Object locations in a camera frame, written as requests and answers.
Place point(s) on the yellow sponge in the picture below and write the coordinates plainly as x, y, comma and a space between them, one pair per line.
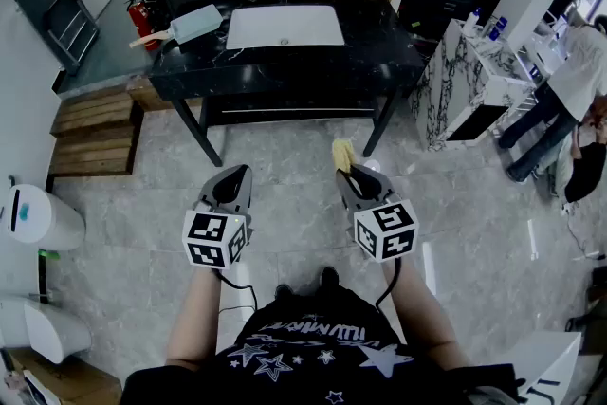
342, 154

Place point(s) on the white round device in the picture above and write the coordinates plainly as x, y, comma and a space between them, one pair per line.
47, 218

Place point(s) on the grey folding chair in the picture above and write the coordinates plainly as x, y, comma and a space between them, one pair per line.
42, 0

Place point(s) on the person's left forearm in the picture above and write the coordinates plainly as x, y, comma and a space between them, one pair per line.
192, 322

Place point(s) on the wooden crate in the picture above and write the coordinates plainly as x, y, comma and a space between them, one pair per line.
144, 97

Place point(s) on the white marble pattern cabinet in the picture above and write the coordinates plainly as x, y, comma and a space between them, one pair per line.
455, 80

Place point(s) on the plain white toilet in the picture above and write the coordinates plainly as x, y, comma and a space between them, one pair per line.
52, 332

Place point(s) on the person's black shoe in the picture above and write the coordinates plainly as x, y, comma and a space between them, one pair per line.
328, 276
283, 291

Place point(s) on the blue bottle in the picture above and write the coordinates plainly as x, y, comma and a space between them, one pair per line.
499, 27

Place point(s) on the white sink basin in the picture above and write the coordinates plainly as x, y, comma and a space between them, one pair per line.
284, 26

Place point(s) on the person's right forearm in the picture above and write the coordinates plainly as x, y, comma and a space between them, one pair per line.
427, 322

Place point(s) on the black marble sink table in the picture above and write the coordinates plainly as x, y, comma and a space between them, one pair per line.
284, 71

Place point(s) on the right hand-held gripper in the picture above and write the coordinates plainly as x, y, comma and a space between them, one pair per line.
386, 230

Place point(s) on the small cardboard box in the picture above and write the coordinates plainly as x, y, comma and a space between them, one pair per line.
71, 381

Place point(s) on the wooden pallet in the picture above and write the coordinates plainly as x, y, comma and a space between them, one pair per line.
92, 133

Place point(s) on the white box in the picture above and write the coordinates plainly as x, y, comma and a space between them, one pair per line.
550, 365

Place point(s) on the person's black star print clothing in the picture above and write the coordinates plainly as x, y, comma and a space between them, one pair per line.
322, 360

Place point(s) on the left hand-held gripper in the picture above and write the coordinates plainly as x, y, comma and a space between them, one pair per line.
215, 237

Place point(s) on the red fire extinguisher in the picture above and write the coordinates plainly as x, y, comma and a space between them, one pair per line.
141, 21

